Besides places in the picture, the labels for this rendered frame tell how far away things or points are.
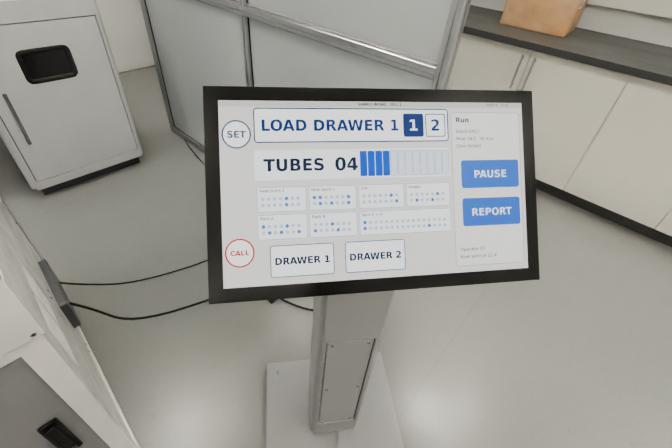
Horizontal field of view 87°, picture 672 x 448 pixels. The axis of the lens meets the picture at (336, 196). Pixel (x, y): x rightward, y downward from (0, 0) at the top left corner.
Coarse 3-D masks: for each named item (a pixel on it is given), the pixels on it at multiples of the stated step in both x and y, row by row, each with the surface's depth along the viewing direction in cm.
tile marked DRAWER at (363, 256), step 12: (372, 240) 54; (384, 240) 54; (396, 240) 54; (348, 252) 53; (360, 252) 54; (372, 252) 54; (384, 252) 54; (396, 252) 54; (348, 264) 53; (360, 264) 54; (372, 264) 54; (384, 264) 54; (396, 264) 54
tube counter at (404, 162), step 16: (336, 160) 53; (352, 160) 54; (368, 160) 54; (384, 160) 54; (400, 160) 55; (416, 160) 55; (432, 160) 56; (448, 160) 56; (336, 176) 53; (352, 176) 54; (368, 176) 54; (384, 176) 54; (400, 176) 55; (416, 176) 55
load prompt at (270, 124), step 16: (256, 112) 52; (272, 112) 52; (288, 112) 52; (304, 112) 53; (320, 112) 53; (336, 112) 53; (352, 112) 54; (368, 112) 54; (384, 112) 55; (400, 112) 55; (416, 112) 55; (432, 112) 56; (256, 128) 52; (272, 128) 52; (288, 128) 52; (304, 128) 53; (320, 128) 53; (336, 128) 53; (352, 128) 54; (368, 128) 54; (384, 128) 55; (400, 128) 55; (416, 128) 55; (432, 128) 56; (448, 128) 56
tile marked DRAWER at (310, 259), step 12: (276, 252) 52; (288, 252) 52; (300, 252) 52; (312, 252) 52; (324, 252) 53; (276, 264) 52; (288, 264) 52; (300, 264) 52; (312, 264) 52; (324, 264) 53; (276, 276) 52; (288, 276) 52; (300, 276) 52
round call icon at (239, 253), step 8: (224, 240) 51; (232, 240) 51; (240, 240) 51; (248, 240) 51; (224, 248) 51; (232, 248) 51; (240, 248) 51; (248, 248) 51; (224, 256) 51; (232, 256) 51; (240, 256) 51; (248, 256) 51; (224, 264) 51; (232, 264) 51; (240, 264) 51; (248, 264) 51
